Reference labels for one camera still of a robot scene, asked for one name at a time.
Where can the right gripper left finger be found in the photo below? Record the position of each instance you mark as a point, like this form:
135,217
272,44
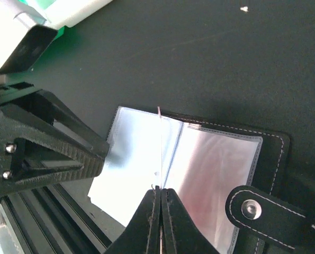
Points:
142,234

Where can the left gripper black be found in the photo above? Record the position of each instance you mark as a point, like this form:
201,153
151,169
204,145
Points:
42,142

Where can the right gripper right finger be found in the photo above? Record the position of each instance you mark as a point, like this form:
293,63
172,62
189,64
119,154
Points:
179,233

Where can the red circle white card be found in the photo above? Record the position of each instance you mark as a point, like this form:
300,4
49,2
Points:
161,146

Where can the white translucent bin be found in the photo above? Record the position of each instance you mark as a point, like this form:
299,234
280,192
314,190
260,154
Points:
71,12

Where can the black aluminium rail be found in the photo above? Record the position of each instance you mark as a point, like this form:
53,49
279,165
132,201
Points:
49,220

